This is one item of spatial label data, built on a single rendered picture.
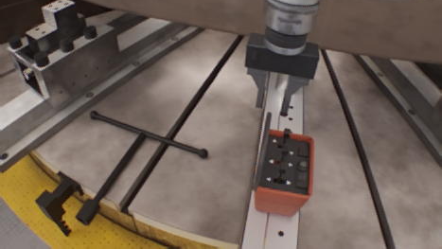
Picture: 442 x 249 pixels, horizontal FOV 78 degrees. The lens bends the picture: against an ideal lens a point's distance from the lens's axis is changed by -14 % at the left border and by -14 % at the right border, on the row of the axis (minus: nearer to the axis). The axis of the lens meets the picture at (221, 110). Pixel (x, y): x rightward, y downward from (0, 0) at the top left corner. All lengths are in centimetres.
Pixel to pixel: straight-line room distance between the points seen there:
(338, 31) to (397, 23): 21
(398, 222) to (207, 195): 81
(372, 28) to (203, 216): 91
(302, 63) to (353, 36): 58
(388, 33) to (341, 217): 73
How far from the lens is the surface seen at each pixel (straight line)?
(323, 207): 135
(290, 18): 51
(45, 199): 141
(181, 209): 126
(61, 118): 165
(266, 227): 82
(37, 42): 152
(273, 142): 84
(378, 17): 113
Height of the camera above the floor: 141
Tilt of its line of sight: 43 degrees down
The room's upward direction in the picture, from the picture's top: 4 degrees clockwise
